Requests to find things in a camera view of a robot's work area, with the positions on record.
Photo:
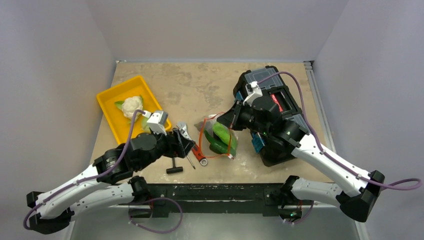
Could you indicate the yellow plastic tray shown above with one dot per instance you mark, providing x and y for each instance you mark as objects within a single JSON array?
[{"x": 109, "y": 99}]

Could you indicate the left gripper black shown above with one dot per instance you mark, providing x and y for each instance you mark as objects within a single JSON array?
[{"x": 178, "y": 145}]

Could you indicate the black toolbox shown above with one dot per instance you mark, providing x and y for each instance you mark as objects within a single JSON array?
[{"x": 275, "y": 89}]

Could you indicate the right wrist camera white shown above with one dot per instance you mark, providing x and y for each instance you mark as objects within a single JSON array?
[{"x": 255, "y": 93}]

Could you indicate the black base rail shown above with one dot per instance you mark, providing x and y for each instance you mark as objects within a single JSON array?
[{"x": 266, "y": 199}]

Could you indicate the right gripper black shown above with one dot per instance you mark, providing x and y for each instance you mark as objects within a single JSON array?
[{"x": 236, "y": 116}]

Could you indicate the white cauliflower toy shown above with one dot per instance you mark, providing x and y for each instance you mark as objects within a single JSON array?
[{"x": 130, "y": 105}]

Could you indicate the black yellow screwdriver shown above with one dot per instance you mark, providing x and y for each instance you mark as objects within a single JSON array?
[{"x": 190, "y": 161}]

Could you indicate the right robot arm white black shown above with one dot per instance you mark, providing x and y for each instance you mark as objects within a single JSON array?
[{"x": 353, "y": 190}]

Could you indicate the clear zip top bag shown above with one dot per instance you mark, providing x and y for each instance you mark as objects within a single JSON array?
[{"x": 206, "y": 123}]

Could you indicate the black T-handle tool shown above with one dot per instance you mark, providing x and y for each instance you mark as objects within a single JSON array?
[{"x": 174, "y": 169}]

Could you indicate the pale green cabbage toy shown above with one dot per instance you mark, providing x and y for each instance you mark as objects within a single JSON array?
[{"x": 144, "y": 124}]

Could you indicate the green pepper toy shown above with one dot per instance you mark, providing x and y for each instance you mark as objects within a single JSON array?
[{"x": 227, "y": 136}]

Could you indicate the red adjustable wrench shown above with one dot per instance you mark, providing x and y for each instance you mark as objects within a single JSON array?
[{"x": 196, "y": 149}]

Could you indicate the aluminium frame rail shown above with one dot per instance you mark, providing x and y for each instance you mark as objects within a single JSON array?
[{"x": 190, "y": 90}]

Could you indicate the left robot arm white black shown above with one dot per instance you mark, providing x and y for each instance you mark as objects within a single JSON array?
[{"x": 108, "y": 181}]

